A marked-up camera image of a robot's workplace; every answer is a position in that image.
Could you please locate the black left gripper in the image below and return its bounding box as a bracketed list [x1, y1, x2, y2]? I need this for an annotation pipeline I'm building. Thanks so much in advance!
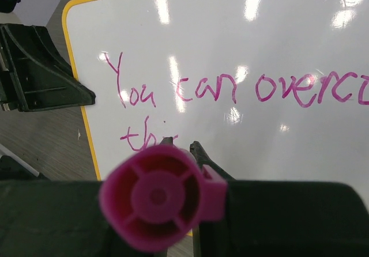
[1, 24, 96, 112]

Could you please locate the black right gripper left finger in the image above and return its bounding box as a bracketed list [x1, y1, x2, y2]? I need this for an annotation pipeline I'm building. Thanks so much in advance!
[0, 135, 175, 257]

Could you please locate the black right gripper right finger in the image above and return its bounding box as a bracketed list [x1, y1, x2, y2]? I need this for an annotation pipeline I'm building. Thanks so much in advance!
[190, 141, 368, 256]

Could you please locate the pink-capped whiteboard marker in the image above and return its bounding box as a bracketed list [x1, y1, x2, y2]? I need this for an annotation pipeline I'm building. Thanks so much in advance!
[99, 145, 228, 253]

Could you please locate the orange-framed whiteboard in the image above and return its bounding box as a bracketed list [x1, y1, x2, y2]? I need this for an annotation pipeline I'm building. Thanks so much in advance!
[62, 0, 368, 209]

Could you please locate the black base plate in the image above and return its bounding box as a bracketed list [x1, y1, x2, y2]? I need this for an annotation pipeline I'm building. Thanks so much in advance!
[0, 145, 48, 181]

